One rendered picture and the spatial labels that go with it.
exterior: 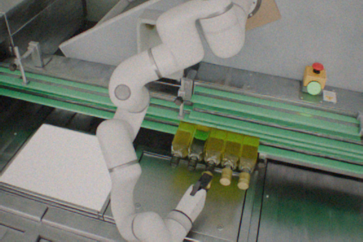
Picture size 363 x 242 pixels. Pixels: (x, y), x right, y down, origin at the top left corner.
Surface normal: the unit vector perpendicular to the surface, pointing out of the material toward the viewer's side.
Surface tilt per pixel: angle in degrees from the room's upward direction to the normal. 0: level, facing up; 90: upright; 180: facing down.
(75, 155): 90
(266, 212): 90
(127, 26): 0
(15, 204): 90
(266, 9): 1
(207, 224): 90
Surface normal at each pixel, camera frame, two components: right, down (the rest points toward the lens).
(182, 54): 0.00, 0.62
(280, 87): 0.04, -0.76
